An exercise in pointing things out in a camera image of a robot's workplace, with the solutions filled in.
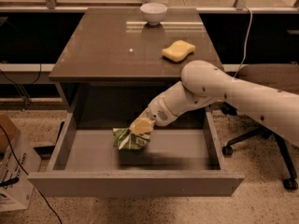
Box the green jalapeno chip bag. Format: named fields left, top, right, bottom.
left=112, top=128, right=150, bottom=150

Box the black office chair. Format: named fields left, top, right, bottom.
left=222, top=63, right=299, bottom=191

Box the yellow sponge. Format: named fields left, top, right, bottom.
left=162, top=40, right=195, bottom=63

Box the open grey top drawer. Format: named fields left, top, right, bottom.
left=27, top=87, right=245, bottom=198

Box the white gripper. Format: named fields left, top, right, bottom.
left=129, top=95, right=178, bottom=135

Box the white hanging cable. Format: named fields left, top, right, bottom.
left=233, top=6, right=254, bottom=78

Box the grey cabinet with glossy top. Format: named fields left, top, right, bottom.
left=50, top=7, right=221, bottom=130

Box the white ceramic bowl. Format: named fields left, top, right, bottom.
left=140, top=3, right=167, bottom=25

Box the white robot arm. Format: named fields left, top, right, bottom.
left=130, top=60, right=299, bottom=146

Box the black floor cable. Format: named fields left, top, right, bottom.
left=0, top=124, right=64, bottom=224

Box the white cardboard box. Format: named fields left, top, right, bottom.
left=0, top=114, right=41, bottom=212

